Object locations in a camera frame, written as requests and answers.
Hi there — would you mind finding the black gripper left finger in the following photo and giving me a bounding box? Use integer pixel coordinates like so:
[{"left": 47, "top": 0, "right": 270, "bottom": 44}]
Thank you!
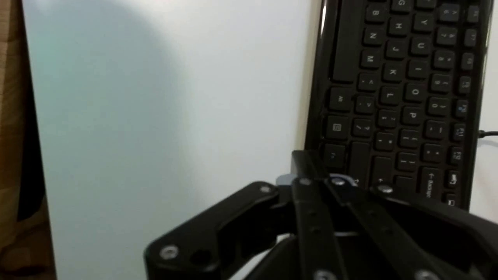
[{"left": 144, "top": 150, "right": 350, "bottom": 280}]

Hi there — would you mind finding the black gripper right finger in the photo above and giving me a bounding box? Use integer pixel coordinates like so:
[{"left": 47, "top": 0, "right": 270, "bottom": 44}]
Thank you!
[{"left": 310, "top": 153, "right": 498, "bottom": 280}]

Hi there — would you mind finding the black computer keyboard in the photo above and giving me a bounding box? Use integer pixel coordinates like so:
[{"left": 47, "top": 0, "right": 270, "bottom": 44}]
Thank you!
[{"left": 304, "top": 0, "right": 495, "bottom": 212}]

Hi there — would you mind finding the black keyboard cable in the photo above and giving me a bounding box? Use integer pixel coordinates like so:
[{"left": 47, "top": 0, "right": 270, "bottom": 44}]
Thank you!
[{"left": 475, "top": 128, "right": 498, "bottom": 141}]

